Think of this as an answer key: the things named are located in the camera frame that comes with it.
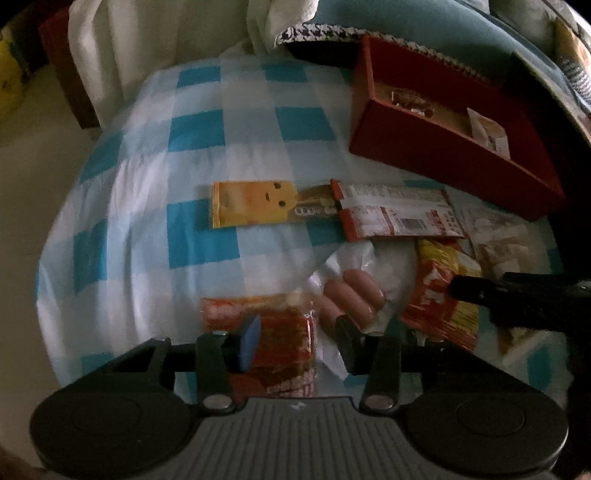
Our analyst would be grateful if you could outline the clear packet of white snacks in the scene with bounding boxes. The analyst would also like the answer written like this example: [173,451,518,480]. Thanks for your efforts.
[455,203,532,278]

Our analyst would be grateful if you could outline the blue white checked blanket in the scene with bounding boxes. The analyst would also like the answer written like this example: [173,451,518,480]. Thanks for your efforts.
[34,39,573,411]

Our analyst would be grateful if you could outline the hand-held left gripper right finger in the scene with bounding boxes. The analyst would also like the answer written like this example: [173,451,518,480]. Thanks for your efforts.
[335,315,522,415]

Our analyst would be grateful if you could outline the yellow object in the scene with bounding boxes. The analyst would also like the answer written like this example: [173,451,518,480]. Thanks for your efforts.
[0,28,29,121]

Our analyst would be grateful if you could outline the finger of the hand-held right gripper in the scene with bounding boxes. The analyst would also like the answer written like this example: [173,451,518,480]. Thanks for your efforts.
[447,272,591,332]

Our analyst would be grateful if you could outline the red white snack packet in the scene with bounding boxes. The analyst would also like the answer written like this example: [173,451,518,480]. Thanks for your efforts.
[330,179,465,243]

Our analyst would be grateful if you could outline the orange face print snack packet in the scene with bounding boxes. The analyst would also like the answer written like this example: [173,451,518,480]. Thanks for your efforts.
[211,181,345,230]

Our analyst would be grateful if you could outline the small snack packets in box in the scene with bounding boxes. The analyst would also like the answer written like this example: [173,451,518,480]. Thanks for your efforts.
[466,107,512,160]

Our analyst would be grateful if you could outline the clear sausage packet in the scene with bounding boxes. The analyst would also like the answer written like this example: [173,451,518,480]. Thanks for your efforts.
[307,240,416,384]

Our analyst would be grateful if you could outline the pale snack packet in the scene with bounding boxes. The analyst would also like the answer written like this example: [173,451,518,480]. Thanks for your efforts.
[496,325,541,356]

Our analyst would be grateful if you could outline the white fleece blanket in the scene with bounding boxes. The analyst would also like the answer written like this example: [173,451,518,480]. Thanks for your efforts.
[68,0,320,134]

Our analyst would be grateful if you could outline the dark red wrapped snack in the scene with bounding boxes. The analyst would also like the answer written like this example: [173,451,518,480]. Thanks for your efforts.
[390,89,437,118]

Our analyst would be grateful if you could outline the teal sofa cover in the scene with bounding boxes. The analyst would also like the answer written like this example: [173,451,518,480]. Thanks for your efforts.
[277,0,568,116]

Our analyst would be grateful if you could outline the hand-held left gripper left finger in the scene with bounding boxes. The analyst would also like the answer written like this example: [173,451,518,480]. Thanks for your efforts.
[92,316,264,415]

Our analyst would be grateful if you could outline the yellow red snack packet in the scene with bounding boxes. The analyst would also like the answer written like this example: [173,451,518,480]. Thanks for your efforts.
[401,237,483,352]

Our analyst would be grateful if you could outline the dark red panel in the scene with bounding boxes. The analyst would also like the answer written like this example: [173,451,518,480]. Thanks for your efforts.
[39,9,101,131]

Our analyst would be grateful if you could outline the orange red spicy snack packet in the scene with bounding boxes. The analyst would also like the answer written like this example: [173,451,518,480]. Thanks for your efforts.
[201,295,321,400]

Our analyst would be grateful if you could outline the red cardboard box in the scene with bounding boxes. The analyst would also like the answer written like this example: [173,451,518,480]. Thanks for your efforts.
[348,36,566,223]

